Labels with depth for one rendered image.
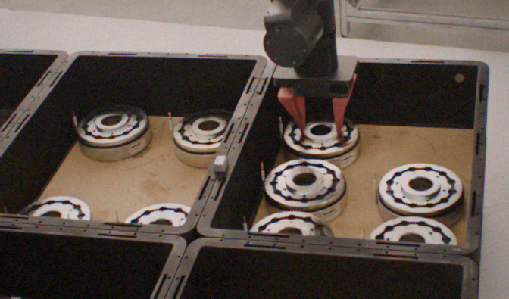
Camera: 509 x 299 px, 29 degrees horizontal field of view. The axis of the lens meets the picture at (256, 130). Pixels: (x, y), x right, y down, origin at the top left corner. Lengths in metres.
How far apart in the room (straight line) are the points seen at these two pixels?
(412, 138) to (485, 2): 2.29
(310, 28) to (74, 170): 0.42
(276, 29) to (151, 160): 0.32
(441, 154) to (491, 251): 0.15
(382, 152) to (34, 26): 1.01
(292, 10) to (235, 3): 2.59
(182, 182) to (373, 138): 0.27
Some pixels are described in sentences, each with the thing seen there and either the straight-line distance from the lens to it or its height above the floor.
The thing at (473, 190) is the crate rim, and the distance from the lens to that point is 1.08.
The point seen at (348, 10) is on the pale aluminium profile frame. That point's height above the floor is 0.14.
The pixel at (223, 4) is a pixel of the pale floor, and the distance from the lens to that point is 3.71.
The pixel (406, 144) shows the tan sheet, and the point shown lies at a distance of 1.33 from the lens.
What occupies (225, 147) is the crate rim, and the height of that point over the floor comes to 0.93.
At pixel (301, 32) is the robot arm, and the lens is 1.12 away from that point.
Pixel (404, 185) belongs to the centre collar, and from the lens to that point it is 1.19.
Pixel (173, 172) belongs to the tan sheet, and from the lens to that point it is 1.32.
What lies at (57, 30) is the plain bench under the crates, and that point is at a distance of 2.07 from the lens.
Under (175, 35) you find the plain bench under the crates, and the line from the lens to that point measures 1.96.
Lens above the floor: 1.58
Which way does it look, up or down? 33 degrees down
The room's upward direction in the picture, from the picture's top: 7 degrees counter-clockwise
